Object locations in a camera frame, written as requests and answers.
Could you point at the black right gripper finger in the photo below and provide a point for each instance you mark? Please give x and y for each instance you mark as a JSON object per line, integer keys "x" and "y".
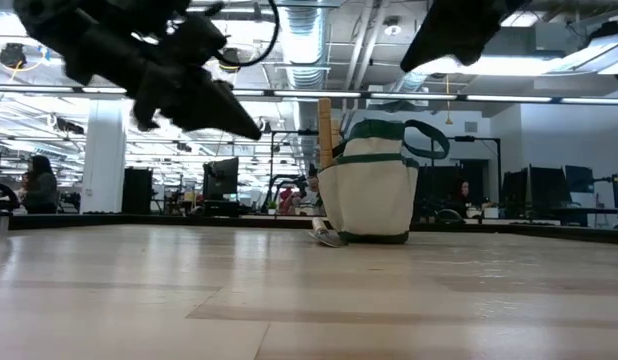
{"x": 434, "y": 35}

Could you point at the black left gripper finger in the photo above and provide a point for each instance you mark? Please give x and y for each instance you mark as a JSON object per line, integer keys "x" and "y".
{"x": 204, "y": 110}
{"x": 145, "y": 110}

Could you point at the cream canvas bag green trim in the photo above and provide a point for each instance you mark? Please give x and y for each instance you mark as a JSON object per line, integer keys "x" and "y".
{"x": 369, "y": 195}

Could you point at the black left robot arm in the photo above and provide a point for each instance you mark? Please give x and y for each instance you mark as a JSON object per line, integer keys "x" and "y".
{"x": 39, "y": 15}

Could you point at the round ceiling fixture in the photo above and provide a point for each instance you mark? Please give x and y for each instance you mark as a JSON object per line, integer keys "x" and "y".
{"x": 392, "y": 27}

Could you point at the white square pillar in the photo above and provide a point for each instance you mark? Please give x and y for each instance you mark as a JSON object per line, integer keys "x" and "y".
{"x": 104, "y": 165}

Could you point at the black tall cabinet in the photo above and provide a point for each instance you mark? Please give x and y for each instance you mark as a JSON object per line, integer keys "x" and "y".
{"x": 136, "y": 190}

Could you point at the long linear ceiling light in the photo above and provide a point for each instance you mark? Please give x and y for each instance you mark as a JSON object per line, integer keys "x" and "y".
{"x": 509, "y": 98}

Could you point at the small green potted plant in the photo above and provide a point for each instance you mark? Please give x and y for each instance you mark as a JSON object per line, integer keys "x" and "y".
{"x": 272, "y": 207}

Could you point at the person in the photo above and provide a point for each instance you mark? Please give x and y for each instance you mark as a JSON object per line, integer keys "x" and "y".
{"x": 41, "y": 187}
{"x": 289, "y": 200}
{"x": 24, "y": 181}
{"x": 461, "y": 195}

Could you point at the small grey cylinder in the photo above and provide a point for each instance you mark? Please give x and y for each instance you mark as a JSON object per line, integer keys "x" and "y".
{"x": 3, "y": 222}

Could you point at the white pot with plant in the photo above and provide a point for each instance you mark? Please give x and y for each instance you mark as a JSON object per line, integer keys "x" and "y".
{"x": 490, "y": 211}

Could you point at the smooth silver ventilation duct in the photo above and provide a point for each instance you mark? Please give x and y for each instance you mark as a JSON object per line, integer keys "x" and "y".
{"x": 414, "y": 80}

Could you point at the ribbed silver ventilation duct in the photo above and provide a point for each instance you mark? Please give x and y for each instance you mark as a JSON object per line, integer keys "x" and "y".
{"x": 303, "y": 45}

